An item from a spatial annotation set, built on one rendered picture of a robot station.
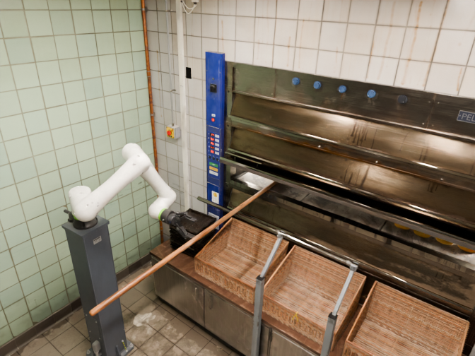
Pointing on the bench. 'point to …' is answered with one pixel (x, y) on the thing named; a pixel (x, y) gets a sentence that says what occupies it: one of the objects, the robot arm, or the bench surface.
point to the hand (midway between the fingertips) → (194, 229)
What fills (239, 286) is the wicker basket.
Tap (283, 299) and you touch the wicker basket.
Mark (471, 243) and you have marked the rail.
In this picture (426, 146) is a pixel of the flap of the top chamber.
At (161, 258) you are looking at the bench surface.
